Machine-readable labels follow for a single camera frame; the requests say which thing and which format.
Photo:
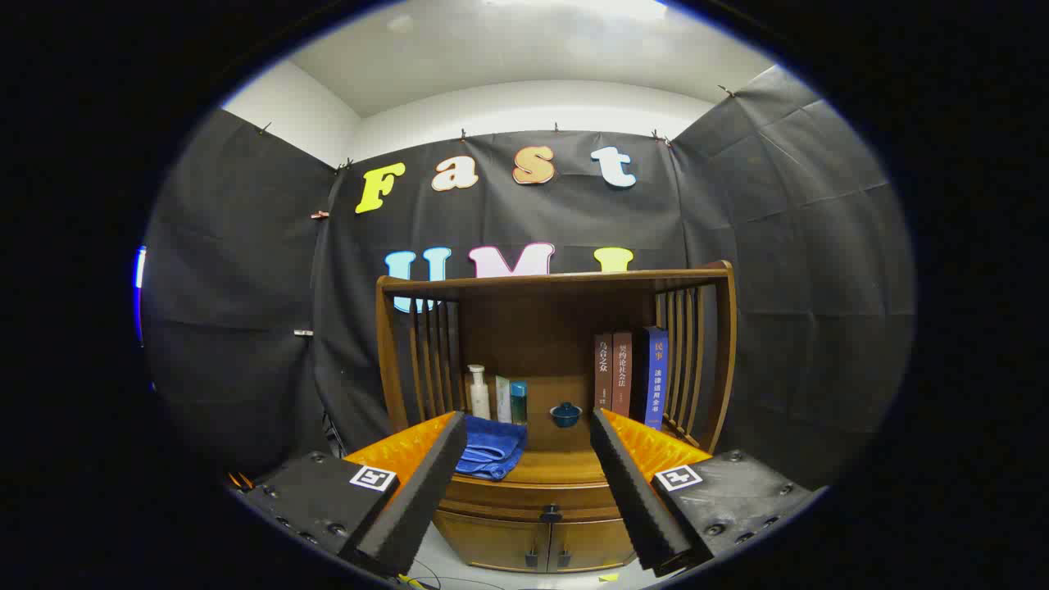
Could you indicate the white green tube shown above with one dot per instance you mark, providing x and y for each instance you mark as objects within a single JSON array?
[{"x": 503, "y": 400}]

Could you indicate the cream pump bottle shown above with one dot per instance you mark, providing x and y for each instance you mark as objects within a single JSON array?
[{"x": 479, "y": 395}]

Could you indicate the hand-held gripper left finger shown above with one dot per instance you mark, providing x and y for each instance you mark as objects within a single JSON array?
[{"x": 426, "y": 492}]

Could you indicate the blue book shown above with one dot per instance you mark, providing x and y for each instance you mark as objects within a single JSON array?
[{"x": 656, "y": 377}]

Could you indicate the folded blue towel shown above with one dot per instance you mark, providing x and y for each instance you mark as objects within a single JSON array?
[{"x": 492, "y": 449}]

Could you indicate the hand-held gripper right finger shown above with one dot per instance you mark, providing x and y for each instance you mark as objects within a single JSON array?
[{"x": 631, "y": 492}]

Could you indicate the teal capped bottle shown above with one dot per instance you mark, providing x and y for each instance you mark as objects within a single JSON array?
[{"x": 519, "y": 401}]

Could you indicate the dark brown book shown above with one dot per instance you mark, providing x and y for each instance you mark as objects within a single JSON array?
[{"x": 603, "y": 373}]

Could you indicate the dark blue lidded teacup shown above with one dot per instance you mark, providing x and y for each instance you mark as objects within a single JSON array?
[{"x": 565, "y": 415}]

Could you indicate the wooden cabinet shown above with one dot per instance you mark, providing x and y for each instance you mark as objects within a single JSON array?
[{"x": 541, "y": 328}]

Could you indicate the wooden cabinet door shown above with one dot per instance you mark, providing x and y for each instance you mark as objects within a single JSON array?
[
  {"x": 492, "y": 541},
  {"x": 590, "y": 545}
]

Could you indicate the reddish brown book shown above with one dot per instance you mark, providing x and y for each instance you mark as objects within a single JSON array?
[{"x": 622, "y": 373}]

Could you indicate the wooden countertop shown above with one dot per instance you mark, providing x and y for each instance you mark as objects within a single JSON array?
[{"x": 557, "y": 467}]

